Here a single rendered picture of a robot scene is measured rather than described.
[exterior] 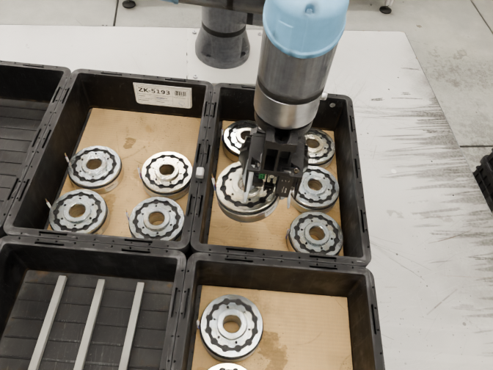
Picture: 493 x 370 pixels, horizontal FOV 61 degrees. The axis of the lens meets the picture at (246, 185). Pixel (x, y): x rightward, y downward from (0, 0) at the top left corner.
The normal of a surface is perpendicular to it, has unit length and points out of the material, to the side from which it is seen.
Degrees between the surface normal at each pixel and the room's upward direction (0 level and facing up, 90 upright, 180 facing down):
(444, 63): 0
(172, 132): 0
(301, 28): 88
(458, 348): 0
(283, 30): 88
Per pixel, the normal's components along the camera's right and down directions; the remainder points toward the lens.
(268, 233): 0.07, -0.57
